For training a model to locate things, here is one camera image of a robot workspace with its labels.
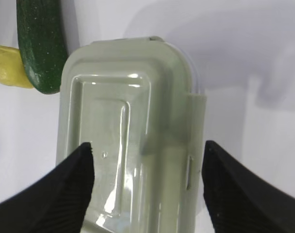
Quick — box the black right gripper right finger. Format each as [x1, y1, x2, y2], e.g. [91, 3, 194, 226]
[201, 140, 295, 233]

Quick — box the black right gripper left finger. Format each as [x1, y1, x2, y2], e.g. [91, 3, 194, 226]
[0, 142, 94, 233]

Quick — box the glass container green lid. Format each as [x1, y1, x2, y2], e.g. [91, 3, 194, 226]
[56, 36, 206, 233]

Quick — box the yellow lemon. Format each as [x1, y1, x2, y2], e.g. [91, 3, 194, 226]
[0, 46, 33, 89]

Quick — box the green cucumber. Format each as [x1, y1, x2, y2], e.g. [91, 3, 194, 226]
[16, 0, 68, 94]

